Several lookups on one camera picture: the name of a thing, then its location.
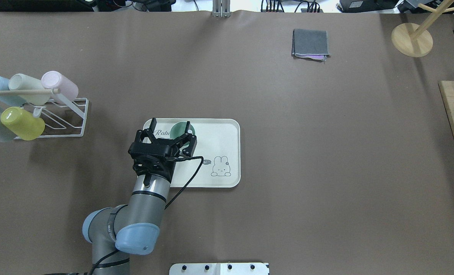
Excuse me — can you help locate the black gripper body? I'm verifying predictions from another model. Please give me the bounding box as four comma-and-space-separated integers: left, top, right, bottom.
128, 130, 179, 182

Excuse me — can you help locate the green cup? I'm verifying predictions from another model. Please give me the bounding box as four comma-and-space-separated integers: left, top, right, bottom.
170, 121, 196, 139

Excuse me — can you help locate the cream tray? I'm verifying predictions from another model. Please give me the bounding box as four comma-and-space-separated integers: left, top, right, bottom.
155, 118, 241, 188

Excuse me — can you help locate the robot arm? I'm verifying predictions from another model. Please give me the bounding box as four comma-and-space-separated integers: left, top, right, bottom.
82, 118, 197, 275

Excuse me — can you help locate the white cup rack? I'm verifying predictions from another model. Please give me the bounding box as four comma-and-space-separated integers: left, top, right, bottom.
0, 88, 89, 139

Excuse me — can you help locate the pink cup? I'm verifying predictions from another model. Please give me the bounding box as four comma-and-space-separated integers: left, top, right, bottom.
41, 70, 79, 101

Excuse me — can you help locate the yellow cup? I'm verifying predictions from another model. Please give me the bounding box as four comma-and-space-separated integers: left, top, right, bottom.
0, 107, 45, 141

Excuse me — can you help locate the cream cup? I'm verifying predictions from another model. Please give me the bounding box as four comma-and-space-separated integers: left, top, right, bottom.
8, 73, 51, 106

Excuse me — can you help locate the grey folded cloth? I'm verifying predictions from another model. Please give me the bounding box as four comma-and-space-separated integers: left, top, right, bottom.
291, 29, 331, 61

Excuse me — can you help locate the wooden mug tree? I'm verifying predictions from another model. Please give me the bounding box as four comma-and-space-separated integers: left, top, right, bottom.
391, 0, 454, 58

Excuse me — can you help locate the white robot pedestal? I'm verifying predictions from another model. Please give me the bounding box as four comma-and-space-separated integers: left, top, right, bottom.
169, 262, 270, 275

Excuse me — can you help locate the aluminium frame post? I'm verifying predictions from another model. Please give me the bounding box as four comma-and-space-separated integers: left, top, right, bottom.
212, 0, 231, 18

